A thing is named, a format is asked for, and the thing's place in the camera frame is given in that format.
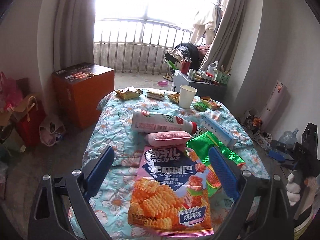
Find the red gift bag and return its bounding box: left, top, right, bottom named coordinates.
left=15, top=95, right=46, bottom=147

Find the black bag on balcony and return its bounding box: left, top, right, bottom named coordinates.
left=164, top=42, right=200, bottom=70

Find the green plastic basket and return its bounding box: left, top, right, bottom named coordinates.
left=214, top=71, right=231, bottom=85

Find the dark grey cabinet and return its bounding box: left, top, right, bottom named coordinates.
left=171, top=69, right=227, bottom=100

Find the green foil snack wrapper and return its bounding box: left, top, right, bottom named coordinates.
left=187, top=131, right=245, bottom=200

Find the small green candy packet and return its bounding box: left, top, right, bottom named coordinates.
left=193, top=101, right=208, bottom=112

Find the white gloved right hand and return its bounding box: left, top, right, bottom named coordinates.
left=286, top=170, right=318, bottom=207

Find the orange snack packet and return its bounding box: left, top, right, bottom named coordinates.
left=200, top=96, right=221, bottom=110

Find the large clear water jug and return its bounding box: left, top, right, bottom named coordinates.
left=278, top=128, right=298, bottom=148

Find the white yogurt drink bottle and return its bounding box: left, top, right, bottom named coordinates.
left=131, top=110, right=197, bottom=135

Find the metal balcony railing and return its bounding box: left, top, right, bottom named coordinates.
left=93, top=18, right=192, bottom=75

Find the small yellow snack packet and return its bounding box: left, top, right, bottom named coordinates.
left=115, top=89, right=143, bottom=100

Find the grey curtain left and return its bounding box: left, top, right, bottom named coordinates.
left=53, top=0, right=95, bottom=70

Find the small white wafer packet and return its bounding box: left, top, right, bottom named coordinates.
left=146, top=88, right=165, bottom=101

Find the red thermos bottle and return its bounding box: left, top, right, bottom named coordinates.
left=180, top=57, right=191, bottom=75

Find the white toothpaste box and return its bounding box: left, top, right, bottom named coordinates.
left=201, top=117, right=238, bottom=149

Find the floral turquoise quilt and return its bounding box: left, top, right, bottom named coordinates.
left=82, top=89, right=270, bottom=239

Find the rolled pink wallpaper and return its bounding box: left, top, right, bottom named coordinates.
left=259, top=81, right=287, bottom=129

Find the grey curtain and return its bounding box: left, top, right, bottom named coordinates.
left=200, top=0, right=247, bottom=72
left=53, top=0, right=95, bottom=70

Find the grey curtain right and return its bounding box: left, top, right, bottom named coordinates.
left=200, top=0, right=247, bottom=72

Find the pink rice crust snack bag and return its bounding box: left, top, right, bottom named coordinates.
left=128, top=145, right=214, bottom=237

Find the pink sponge cloth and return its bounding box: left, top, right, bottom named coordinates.
left=145, top=131, right=193, bottom=147

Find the orange cardboard box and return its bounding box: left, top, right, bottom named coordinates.
left=52, top=62, right=114, bottom=129

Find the white paper cup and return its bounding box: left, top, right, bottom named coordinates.
left=178, top=85, right=197, bottom=109

